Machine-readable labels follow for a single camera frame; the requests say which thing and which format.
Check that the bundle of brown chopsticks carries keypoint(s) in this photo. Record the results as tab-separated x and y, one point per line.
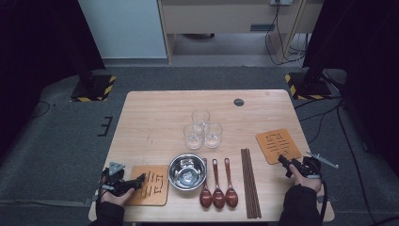
250	185

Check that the white power strip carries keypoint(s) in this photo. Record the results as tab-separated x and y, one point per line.
281	2

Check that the black curtain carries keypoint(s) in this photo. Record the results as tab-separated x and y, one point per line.
363	47
37	47

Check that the wooden slotted trivet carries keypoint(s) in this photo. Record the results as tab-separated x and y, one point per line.
156	194
276	144

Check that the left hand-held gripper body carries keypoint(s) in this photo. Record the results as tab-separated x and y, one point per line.
113	182

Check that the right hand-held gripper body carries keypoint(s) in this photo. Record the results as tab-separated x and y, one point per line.
307	168

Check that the beige wooden desk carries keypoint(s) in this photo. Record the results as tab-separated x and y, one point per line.
219	17

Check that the stainless steel bowl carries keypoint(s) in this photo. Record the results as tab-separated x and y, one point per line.
187	172

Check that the person's left hand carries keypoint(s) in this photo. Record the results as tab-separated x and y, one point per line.
117	200

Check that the black yellow striped stand base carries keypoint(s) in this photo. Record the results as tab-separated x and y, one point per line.
94	89
309	89

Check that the clear drinking glass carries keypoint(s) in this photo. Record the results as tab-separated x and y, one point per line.
193	139
213	138
200	117

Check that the white cabinet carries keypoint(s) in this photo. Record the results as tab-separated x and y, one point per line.
125	28

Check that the reddish brown wooden spoon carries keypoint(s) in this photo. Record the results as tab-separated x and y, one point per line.
205	198
231	197
218	198

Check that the person's right hand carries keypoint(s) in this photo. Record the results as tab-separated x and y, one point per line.
307	184

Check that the grey tape strip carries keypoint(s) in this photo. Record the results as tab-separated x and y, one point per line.
331	198
90	201

